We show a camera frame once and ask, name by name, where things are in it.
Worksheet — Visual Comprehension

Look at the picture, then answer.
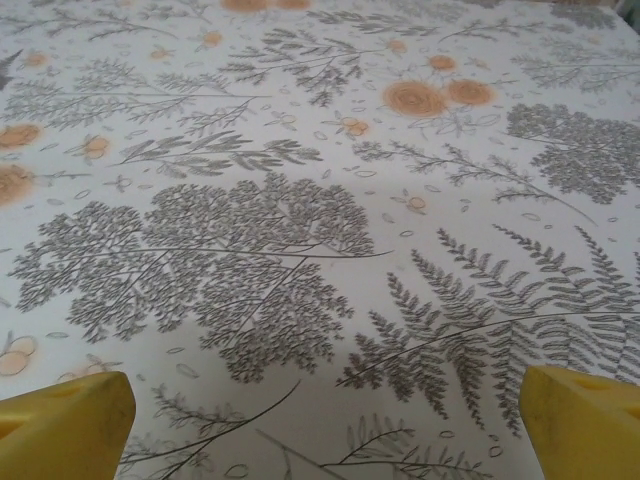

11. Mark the floral patterned table cover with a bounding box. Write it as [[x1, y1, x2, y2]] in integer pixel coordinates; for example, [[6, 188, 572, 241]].
[[0, 0, 640, 480]]

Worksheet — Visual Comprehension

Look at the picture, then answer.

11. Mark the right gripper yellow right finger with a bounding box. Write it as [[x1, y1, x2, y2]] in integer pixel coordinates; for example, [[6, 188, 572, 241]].
[[518, 364, 640, 480]]

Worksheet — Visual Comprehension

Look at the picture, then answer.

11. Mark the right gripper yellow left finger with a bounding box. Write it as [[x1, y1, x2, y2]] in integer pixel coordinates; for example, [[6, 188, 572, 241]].
[[0, 370, 137, 480]]

